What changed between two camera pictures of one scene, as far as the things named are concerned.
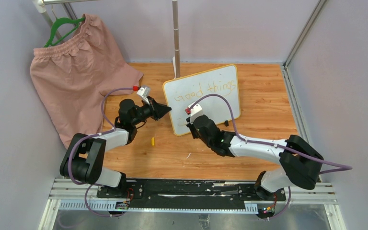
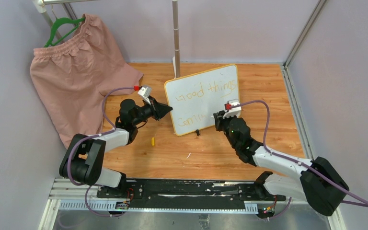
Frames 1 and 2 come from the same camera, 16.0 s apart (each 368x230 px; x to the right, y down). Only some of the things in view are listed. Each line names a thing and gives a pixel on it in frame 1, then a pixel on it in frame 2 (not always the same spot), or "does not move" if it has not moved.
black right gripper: [192, 126] → [220, 120]
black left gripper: [162, 109] does not move
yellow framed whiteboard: [181, 92] does not move
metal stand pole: [175, 23] does not move
